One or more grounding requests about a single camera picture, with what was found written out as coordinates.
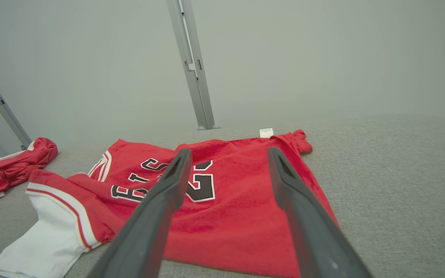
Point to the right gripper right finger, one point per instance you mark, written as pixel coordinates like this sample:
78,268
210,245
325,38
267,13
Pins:
315,239

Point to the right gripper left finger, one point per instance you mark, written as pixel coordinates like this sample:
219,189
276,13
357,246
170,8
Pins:
149,224

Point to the thin grey metal post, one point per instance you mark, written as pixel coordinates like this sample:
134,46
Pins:
2,106

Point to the red basketball jersey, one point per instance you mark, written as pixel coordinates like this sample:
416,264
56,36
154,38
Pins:
238,216

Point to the red shorts white stripe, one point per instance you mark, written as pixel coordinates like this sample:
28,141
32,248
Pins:
10,170

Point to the grey metal partition post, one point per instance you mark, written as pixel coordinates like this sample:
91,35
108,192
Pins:
196,104
207,104

